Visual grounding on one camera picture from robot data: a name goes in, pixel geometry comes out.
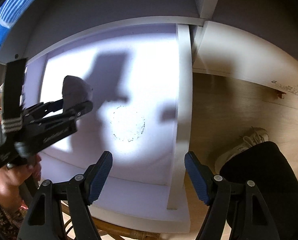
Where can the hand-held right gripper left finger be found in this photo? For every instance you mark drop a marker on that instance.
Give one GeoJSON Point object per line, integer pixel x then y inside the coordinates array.
{"type": "Point", "coordinates": [101, 177]}

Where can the white drawer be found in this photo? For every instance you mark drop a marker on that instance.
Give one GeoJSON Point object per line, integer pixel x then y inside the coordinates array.
{"type": "Point", "coordinates": [144, 80]}

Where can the black cloth with white stripes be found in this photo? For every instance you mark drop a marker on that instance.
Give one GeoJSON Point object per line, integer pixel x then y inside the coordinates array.
{"type": "Point", "coordinates": [13, 92]}

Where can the pale lavender sock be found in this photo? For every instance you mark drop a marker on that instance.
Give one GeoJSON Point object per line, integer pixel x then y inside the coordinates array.
{"type": "Point", "coordinates": [75, 90]}

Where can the person's right leg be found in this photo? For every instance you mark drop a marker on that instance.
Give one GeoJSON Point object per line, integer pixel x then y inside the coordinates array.
{"type": "Point", "coordinates": [259, 170]}

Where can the person's left hand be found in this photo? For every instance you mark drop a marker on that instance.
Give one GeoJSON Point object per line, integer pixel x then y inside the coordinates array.
{"type": "Point", "coordinates": [8, 180]}

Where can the white sneaker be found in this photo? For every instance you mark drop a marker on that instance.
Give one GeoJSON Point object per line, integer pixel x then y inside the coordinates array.
{"type": "Point", "coordinates": [239, 150]}

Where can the person's left forearm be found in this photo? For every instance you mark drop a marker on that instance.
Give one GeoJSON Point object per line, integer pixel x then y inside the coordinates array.
{"type": "Point", "coordinates": [3, 215]}

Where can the blue plaid cloth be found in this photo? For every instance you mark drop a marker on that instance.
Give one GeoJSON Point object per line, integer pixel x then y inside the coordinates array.
{"type": "Point", "coordinates": [11, 10]}

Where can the rattan chair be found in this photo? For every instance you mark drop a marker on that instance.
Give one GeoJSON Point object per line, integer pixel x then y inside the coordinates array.
{"type": "Point", "coordinates": [129, 235]}

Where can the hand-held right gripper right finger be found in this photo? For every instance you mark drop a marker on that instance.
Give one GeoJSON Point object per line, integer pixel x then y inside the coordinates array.
{"type": "Point", "coordinates": [196, 177]}

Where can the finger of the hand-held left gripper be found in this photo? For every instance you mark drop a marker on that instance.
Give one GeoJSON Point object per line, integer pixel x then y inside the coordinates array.
{"type": "Point", "coordinates": [55, 104]}
{"type": "Point", "coordinates": [79, 108]}

